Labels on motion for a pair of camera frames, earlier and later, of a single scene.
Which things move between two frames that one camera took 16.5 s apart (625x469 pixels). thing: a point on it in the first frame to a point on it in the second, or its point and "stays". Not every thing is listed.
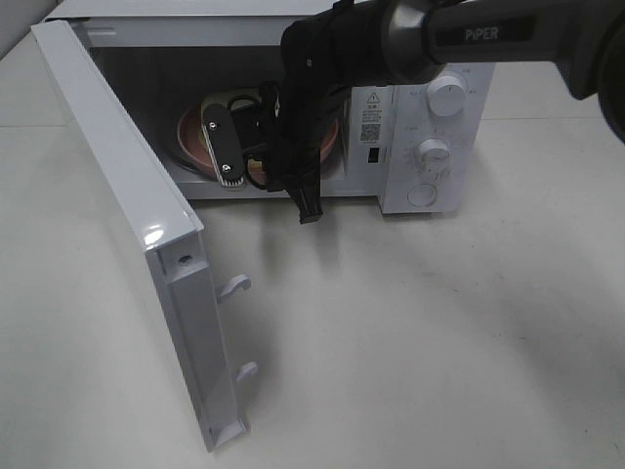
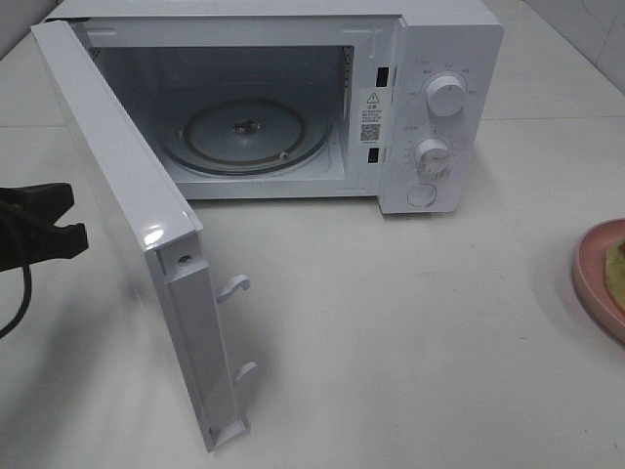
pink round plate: x=193 y=146 to x=591 y=277
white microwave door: x=167 y=222 stays
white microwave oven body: x=196 y=82 stays
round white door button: x=422 y=194 stays
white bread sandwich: x=258 y=170 to x=615 y=272
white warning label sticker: x=373 y=116 stays
